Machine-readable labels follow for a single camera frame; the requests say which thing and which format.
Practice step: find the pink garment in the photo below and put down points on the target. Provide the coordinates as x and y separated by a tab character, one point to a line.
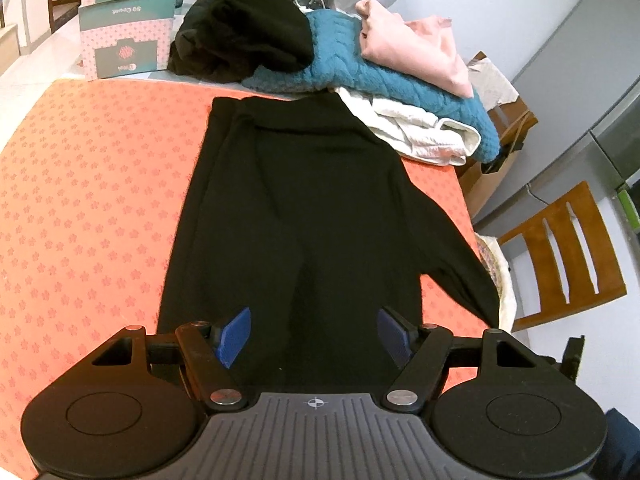
415	45

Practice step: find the white garment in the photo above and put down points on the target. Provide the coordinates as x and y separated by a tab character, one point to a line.
415	130

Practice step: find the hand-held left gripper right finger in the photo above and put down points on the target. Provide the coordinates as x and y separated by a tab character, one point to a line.
395	335

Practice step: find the teal knitted sweater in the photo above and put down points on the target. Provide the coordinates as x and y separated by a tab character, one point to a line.
340	60

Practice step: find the pile of black clothes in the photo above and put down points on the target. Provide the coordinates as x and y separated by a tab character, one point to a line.
240	30

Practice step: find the wooden slatted chair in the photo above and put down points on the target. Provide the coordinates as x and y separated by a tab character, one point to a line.
540	270

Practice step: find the person's dark pants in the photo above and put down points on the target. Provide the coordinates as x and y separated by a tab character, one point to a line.
625	445

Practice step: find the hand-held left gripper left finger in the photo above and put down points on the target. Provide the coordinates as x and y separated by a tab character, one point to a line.
234	337

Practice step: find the brown cardboard box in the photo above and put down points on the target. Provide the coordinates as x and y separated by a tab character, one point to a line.
492	180

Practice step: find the black sweater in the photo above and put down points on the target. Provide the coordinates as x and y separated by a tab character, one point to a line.
300	210

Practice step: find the white cloth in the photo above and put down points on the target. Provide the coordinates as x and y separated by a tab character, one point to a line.
507	300

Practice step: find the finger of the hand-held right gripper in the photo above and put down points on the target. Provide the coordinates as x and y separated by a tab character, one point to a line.
574	355

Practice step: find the orange flower-patterned tablecloth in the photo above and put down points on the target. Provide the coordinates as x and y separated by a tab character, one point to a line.
90	200

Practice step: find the grey refrigerator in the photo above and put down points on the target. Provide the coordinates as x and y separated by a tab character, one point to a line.
615	145

